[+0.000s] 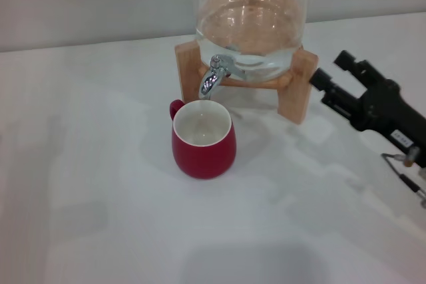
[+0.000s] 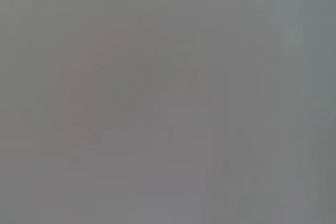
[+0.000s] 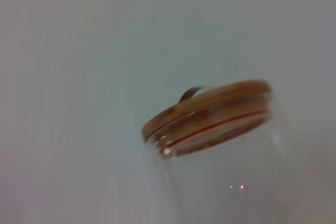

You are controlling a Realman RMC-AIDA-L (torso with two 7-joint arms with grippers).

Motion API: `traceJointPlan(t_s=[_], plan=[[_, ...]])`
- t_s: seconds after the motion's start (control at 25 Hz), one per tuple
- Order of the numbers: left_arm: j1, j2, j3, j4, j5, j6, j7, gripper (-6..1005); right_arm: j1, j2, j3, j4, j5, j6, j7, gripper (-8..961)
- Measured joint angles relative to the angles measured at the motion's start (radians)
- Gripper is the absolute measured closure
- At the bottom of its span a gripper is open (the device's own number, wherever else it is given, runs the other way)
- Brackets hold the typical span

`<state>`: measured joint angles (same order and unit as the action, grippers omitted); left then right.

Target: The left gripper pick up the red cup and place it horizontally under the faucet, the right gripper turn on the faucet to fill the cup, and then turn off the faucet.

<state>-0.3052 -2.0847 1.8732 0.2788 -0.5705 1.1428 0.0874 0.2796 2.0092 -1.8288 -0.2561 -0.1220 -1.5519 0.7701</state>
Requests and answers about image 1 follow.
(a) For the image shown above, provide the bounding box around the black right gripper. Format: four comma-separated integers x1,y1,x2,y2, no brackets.
309,49,426,150

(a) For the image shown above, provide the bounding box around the chrome faucet tap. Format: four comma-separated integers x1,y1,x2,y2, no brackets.
198,54,249,101

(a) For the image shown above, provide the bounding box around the red ceramic cup white inside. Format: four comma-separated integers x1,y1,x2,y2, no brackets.
169,99,238,180

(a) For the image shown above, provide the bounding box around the clear glass water dispenser jar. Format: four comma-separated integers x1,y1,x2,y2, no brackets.
194,0,309,82

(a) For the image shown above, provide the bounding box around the wooden dispenser stand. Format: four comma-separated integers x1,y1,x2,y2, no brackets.
174,0,320,125

